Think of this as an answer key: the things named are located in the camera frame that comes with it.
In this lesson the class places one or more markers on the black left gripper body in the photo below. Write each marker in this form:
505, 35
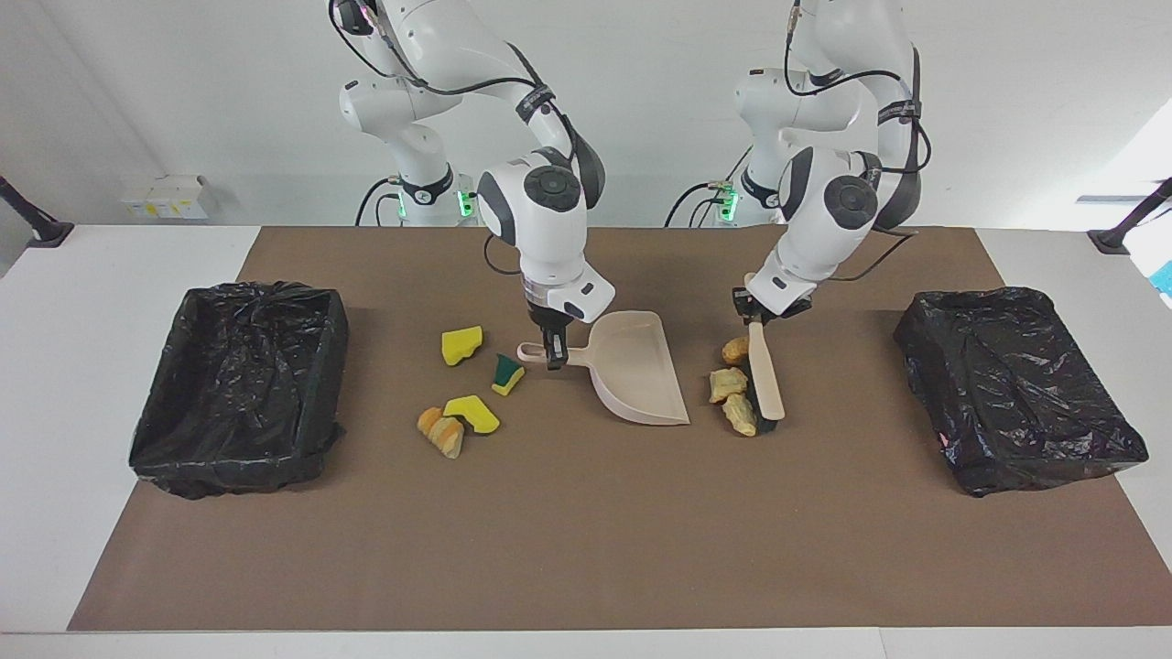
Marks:
792, 309

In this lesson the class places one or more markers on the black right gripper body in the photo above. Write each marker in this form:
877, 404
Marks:
549, 322

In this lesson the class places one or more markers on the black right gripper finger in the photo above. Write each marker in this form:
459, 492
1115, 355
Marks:
562, 348
552, 352

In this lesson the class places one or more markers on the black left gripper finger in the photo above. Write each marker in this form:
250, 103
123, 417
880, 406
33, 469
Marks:
743, 304

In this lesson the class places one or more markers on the brown bread roll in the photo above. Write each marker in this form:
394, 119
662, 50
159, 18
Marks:
734, 351

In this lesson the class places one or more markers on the yellow green sponge piece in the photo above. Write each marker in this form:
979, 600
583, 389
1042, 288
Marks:
507, 377

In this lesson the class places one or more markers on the beige brush black bristles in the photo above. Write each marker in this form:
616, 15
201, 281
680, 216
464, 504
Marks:
767, 375

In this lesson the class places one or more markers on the pale bread piece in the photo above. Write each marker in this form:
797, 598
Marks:
738, 416
727, 384

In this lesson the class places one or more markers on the beige plastic dustpan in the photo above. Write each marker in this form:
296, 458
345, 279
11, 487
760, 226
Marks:
641, 375

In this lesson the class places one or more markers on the chunky yellow sponge piece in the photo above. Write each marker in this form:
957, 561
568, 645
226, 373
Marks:
461, 346

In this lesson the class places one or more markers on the long yellow sponge piece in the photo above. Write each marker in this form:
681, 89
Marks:
472, 414

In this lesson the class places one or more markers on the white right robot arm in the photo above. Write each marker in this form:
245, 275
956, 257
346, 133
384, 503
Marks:
549, 238

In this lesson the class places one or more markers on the bin with black bag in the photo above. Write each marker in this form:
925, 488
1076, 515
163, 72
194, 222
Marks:
1007, 394
238, 394

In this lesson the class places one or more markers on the brown table mat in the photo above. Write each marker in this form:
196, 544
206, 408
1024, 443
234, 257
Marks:
586, 549

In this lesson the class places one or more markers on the teal object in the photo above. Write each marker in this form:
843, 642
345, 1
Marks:
1165, 279

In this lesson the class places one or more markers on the white cardboard box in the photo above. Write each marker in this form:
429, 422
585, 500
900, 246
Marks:
165, 197

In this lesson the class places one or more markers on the black camera stand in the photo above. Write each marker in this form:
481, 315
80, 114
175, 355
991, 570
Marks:
1112, 240
41, 231

